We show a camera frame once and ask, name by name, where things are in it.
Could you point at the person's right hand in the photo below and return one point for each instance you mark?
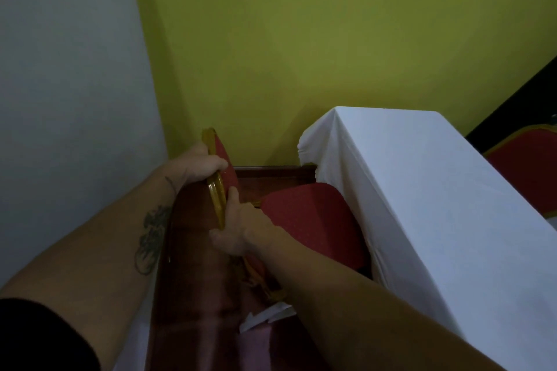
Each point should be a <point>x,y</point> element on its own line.
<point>248,231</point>

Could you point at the person's left hand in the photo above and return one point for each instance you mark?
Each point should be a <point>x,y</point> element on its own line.
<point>191,166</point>

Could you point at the person's left thumb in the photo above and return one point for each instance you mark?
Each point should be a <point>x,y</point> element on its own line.
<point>217,164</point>

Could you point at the person's right thumb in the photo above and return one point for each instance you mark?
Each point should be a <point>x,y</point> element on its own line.
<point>233,201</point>

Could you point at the red chair with gold frame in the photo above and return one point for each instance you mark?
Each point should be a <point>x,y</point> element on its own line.
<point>313,218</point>
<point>526,166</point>

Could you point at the person's left forearm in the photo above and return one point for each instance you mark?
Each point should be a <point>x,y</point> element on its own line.
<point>95,253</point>

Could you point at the person's right forearm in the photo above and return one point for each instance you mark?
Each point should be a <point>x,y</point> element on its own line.
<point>361,314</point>

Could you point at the white paper scrap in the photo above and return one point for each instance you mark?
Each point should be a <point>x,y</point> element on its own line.
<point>261,318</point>

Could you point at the white tablecloth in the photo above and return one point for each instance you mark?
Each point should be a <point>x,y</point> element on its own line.
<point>132,340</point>
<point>435,218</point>

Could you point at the black sleeve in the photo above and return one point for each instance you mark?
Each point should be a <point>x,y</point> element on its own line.
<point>39,336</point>

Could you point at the black panel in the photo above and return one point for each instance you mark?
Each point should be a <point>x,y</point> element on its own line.
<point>522,105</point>

